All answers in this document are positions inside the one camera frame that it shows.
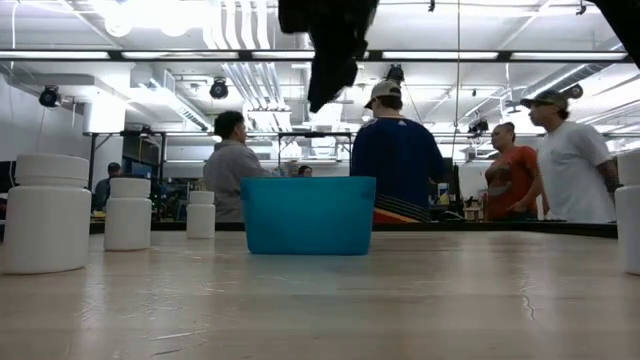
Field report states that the black table edge rail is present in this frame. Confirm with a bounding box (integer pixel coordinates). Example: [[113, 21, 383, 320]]
[[89, 220, 619, 239]]

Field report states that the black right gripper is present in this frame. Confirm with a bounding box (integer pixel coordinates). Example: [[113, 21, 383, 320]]
[[307, 0, 381, 114]]

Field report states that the blue plastic basket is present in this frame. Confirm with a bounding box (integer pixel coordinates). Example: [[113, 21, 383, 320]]
[[240, 175, 377, 256]]

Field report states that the black background frame stand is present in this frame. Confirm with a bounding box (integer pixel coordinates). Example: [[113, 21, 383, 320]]
[[82, 130, 169, 194]]

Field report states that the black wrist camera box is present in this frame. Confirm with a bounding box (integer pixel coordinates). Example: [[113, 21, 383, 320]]
[[278, 0, 314, 35]]

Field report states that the large white pill bottle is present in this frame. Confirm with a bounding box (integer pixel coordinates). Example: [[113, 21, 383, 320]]
[[614, 152, 640, 276], [2, 153, 93, 275]]

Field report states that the black overhead frame bar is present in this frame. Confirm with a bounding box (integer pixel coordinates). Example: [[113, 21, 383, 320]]
[[0, 48, 640, 64]]

